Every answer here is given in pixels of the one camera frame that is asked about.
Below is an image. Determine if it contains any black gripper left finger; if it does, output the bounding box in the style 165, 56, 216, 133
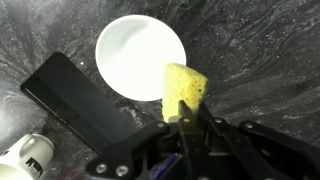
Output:
84, 99, 198, 180

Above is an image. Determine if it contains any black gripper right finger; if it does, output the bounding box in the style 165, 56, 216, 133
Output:
199, 102, 320, 180

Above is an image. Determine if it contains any yellow kitchen sponge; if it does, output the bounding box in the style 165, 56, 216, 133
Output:
162, 62, 210, 124

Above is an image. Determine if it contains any white ceramic bowl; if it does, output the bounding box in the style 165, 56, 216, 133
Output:
95, 14, 187, 102

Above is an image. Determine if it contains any black rectangular tray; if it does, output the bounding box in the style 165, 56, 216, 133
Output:
19, 51, 139, 155

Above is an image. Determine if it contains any white mug with black print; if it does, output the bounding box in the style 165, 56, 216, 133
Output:
0, 133, 55, 180

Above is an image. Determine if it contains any blue cable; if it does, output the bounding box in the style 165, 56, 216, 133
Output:
154, 153, 183, 180

